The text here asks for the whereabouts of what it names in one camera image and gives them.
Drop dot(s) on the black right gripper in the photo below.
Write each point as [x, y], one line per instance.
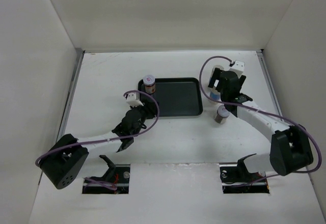
[216, 76]

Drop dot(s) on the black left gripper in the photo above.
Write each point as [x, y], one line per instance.
[150, 113]

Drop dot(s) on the white-lid orange-label sauce jar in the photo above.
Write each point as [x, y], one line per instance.
[149, 84]

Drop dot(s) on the silver-lid blue-label grain bottle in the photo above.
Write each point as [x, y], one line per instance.
[215, 75]

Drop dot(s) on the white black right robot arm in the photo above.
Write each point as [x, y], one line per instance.
[290, 148]

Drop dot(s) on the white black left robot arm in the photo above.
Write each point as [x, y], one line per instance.
[68, 158]

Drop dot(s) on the white-lid dark spice jar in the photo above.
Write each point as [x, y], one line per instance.
[221, 115]

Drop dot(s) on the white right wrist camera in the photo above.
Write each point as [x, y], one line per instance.
[237, 67]

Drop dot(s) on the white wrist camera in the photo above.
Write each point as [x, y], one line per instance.
[132, 99]
[237, 67]

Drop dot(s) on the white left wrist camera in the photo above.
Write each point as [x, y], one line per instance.
[132, 99]

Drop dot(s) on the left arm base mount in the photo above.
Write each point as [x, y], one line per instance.
[115, 180]

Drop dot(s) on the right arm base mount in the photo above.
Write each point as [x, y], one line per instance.
[236, 179]

